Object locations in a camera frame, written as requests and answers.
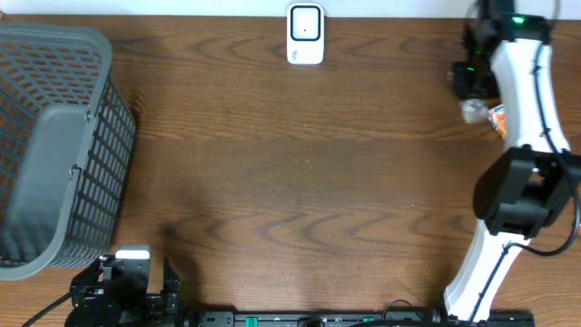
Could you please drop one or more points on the dark grey plastic basket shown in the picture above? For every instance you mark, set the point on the dark grey plastic basket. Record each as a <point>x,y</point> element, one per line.
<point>67,140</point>

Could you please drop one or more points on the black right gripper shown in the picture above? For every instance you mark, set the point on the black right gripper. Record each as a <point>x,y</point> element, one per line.
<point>465,86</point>

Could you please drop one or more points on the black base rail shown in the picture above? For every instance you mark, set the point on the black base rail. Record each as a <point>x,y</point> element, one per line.
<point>397,314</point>

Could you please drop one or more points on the white barcode scanner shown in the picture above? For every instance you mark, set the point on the white barcode scanner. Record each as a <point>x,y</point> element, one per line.
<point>305,33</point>

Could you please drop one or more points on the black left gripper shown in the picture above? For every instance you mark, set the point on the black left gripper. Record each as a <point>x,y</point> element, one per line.
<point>171,265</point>

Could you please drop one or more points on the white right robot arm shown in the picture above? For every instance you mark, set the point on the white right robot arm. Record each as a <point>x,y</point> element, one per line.
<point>528,199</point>

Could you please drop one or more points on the orange small carton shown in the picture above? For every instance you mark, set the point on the orange small carton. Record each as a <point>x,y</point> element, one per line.
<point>496,117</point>

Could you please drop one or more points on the white blue medicine box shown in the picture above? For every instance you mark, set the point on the white blue medicine box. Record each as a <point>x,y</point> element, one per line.
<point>473,111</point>

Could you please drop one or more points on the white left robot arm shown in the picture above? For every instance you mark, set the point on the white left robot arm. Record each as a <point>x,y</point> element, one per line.
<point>128,322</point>

